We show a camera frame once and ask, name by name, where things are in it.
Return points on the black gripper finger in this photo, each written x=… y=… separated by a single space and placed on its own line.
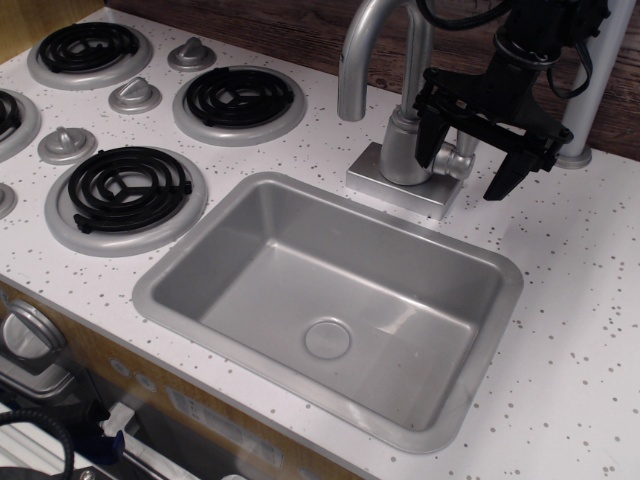
x=513 y=170
x=432 y=133

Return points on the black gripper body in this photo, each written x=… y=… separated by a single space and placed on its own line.
x=498 y=106

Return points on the grey faucet lever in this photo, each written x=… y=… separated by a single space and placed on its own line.
x=456 y=160

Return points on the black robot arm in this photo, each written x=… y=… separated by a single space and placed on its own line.
x=569 y=23

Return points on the grey toy faucet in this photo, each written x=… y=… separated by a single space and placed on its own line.
x=389 y=171

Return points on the white support pole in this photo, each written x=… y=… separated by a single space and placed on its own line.
x=580 y=112

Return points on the grey sink basin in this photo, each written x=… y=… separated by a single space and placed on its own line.
x=385 y=324

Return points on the burner back right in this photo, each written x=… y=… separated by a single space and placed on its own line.
x=238 y=106

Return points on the burner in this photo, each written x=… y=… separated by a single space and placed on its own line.
x=125 y=201
x=238 y=106
x=20 y=123
x=87 y=56

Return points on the grey stove knob top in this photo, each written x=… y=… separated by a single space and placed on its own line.
x=191 y=56

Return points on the grey stove knob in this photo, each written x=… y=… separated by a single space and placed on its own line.
x=66 y=146
x=135 y=97
x=191 y=56

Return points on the grey stove knob middle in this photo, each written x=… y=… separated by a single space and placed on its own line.
x=135 y=97

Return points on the burner front right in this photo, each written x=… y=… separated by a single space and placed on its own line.
x=125 y=201

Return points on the burner back left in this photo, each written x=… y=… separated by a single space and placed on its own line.
x=87 y=56

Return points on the grey stove knob lower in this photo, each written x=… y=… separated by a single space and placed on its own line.
x=66 y=146

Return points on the burner far left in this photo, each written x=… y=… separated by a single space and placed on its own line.
x=20 y=123

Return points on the grey stove knob edge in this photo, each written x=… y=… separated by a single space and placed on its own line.
x=8 y=200

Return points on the grey oven dial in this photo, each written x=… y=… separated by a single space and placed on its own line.
x=29 y=339

